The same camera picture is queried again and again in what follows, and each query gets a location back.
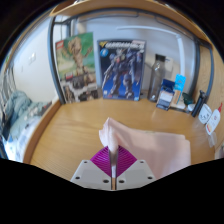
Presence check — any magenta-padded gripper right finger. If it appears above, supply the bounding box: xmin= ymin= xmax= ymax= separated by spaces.
xmin=116 ymin=145 xmax=157 ymax=191

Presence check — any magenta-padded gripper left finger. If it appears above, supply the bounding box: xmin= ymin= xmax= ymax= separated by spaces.
xmin=70 ymin=145 xmax=113 ymax=191

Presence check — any pale pink towel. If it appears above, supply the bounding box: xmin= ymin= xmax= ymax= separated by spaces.
xmin=98 ymin=116 xmax=192 ymax=181

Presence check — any small dark blue box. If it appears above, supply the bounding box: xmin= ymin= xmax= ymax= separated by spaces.
xmin=155 ymin=78 xmax=176 ymax=111

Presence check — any clear plastic container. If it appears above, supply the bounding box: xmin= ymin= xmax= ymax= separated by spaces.
xmin=208 ymin=132 xmax=218 ymax=148

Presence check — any bed with grey-green bedding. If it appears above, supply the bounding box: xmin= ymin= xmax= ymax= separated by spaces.
xmin=0 ymin=89 xmax=53 ymax=161

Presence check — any white cup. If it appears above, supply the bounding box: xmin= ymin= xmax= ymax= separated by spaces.
xmin=198 ymin=103 xmax=213 ymax=125

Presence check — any black flask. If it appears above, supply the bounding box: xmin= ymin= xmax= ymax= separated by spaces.
xmin=191 ymin=89 xmax=207 ymax=118

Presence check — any clear bottle with black cap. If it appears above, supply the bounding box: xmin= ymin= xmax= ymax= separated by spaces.
xmin=148 ymin=54 xmax=167 ymax=103

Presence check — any light blue carton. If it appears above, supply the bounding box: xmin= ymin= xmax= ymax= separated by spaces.
xmin=172 ymin=73 xmax=187 ymax=106

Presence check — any blue robot model kit box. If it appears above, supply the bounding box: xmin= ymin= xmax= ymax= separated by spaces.
xmin=97 ymin=38 xmax=147 ymax=102

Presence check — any green tree figure toy box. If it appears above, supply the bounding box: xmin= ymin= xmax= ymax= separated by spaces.
xmin=54 ymin=31 xmax=103 ymax=104

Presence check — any white box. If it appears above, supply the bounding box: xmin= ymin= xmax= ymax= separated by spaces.
xmin=164 ymin=57 xmax=174 ymax=81

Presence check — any dark metal shelf frame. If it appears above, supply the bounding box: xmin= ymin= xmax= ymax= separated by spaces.
xmin=46 ymin=14 xmax=216 ymax=104

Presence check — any white wall switch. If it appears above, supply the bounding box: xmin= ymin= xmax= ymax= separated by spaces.
xmin=28 ymin=52 xmax=37 ymax=64

